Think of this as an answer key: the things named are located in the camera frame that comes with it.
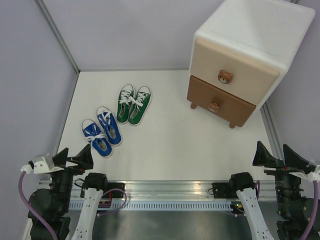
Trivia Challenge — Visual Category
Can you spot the brown drawer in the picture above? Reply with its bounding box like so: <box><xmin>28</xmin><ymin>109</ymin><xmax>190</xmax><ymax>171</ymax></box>
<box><xmin>186</xmin><ymin>75</ymin><xmax>256</xmax><ymax>129</ymax></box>

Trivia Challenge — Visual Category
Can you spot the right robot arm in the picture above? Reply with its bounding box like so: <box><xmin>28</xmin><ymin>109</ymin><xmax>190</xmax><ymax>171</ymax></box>
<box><xmin>228</xmin><ymin>141</ymin><xmax>320</xmax><ymax>240</ymax></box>

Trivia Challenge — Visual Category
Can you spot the white cabinet shell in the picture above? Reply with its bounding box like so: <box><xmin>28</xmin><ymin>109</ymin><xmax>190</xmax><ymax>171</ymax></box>
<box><xmin>190</xmin><ymin>0</ymin><xmax>316</xmax><ymax>107</ymax></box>

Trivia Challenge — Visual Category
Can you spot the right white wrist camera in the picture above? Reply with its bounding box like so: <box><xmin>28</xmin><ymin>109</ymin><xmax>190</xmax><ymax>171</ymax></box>
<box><xmin>296</xmin><ymin>161</ymin><xmax>320</xmax><ymax>183</ymax></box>

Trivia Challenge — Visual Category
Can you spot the right green sneaker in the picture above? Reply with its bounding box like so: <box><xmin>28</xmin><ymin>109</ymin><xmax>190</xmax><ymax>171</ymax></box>
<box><xmin>128</xmin><ymin>86</ymin><xmax>152</xmax><ymax>126</ymax></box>

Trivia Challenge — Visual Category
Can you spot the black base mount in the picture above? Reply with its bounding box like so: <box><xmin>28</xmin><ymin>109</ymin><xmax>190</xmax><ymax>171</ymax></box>
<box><xmin>79</xmin><ymin>181</ymin><xmax>126</xmax><ymax>199</ymax></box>
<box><xmin>212</xmin><ymin>182</ymin><xmax>235</xmax><ymax>199</ymax></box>

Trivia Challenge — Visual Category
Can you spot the white slotted cable duct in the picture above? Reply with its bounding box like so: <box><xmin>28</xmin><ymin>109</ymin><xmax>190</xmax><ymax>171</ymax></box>
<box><xmin>69</xmin><ymin>200</ymin><xmax>233</xmax><ymax>212</ymax></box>

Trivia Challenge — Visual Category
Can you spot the left green sneaker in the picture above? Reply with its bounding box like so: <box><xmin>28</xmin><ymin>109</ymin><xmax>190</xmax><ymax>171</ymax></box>
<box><xmin>116</xmin><ymin>84</ymin><xmax>135</xmax><ymax>124</ymax></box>

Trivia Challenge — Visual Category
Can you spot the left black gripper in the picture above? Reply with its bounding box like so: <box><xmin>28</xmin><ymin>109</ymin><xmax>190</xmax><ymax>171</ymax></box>
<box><xmin>49</xmin><ymin>142</ymin><xmax>93</xmax><ymax>212</ymax></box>

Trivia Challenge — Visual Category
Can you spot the beige upper drawer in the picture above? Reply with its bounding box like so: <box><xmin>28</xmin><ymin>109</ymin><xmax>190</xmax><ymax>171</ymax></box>
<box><xmin>190</xmin><ymin>37</ymin><xmax>280</xmax><ymax>106</ymax></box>

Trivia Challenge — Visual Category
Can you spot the bear knob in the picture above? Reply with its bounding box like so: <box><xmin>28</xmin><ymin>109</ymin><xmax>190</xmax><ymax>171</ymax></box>
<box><xmin>208</xmin><ymin>102</ymin><xmax>220</xmax><ymax>113</ymax></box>
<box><xmin>218</xmin><ymin>70</ymin><xmax>234</xmax><ymax>84</ymax></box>

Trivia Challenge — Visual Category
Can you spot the blue sneaker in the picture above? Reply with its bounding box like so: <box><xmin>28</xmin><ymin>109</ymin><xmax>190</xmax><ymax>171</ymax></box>
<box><xmin>96</xmin><ymin>106</ymin><xmax>123</xmax><ymax>146</ymax></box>
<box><xmin>81</xmin><ymin>119</ymin><xmax>113</xmax><ymax>158</ymax></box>

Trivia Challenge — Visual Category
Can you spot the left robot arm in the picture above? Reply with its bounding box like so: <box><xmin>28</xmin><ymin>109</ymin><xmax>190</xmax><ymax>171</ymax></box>
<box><xmin>21</xmin><ymin>144</ymin><xmax>109</xmax><ymax>240</ymax></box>

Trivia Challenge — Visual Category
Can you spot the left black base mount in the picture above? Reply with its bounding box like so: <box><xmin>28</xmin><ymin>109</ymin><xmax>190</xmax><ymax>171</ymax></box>
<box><xmin>79</xmin><ymin>181</ymin><xmax>126</xmax><ymax>199</ymax></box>

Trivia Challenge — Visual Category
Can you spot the left corner aluminium post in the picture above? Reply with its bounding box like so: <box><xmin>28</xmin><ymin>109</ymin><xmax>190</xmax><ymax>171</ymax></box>
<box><xmin>33</xmin><ymin>0</ymin><xmax>80</xmax><ymax>75</ymax></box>

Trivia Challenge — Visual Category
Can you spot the right aluminium frame rail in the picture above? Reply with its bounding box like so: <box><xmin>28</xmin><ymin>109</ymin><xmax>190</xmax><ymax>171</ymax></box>
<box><xmin>260</xmin><ymin>101</ymin><xmax>284</xmax><ymax>160</ymax></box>

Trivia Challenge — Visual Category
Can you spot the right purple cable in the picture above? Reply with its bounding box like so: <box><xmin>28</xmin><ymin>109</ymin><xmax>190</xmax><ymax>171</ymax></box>
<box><xmin>299</xmin><ymin>179</ymin><xmax>320</xmax><ymax>240</ymax></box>

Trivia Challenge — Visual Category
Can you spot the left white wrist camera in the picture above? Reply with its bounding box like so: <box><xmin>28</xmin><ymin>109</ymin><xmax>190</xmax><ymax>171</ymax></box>
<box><xmin>20</xmin><ymin>153</ymin><xmax>63</xmax><ymax>174</ymax></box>

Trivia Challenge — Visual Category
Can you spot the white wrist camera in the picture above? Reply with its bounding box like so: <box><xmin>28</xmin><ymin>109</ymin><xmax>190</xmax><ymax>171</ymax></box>
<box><xmin>296</xmin><ymin>161</ymin><xmax>320</xmax><ymax>183</ymax></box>
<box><xmin>20</xmin><ymin>153</ymin><xmax>63</xmax><ymax>174</ymax></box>

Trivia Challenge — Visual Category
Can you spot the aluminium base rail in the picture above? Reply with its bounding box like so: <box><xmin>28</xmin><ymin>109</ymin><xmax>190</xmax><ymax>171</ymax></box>
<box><xmin>71</xmin><ymin>180</ymin><xmax>276</xmax><ymax>202</ymax></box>

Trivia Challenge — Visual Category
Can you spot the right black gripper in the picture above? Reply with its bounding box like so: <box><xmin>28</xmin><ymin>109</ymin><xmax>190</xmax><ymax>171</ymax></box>
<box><xmin>253</xmin><ymin>139</ymin><xmax>312</xmax><ymax>216</ymax></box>

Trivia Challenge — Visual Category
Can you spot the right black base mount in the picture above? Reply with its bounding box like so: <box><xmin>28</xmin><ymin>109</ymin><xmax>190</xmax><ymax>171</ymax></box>
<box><xmin>212</xmin><ymin>182</ymin><xmax>235</xmax><ymax>199</ymax></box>

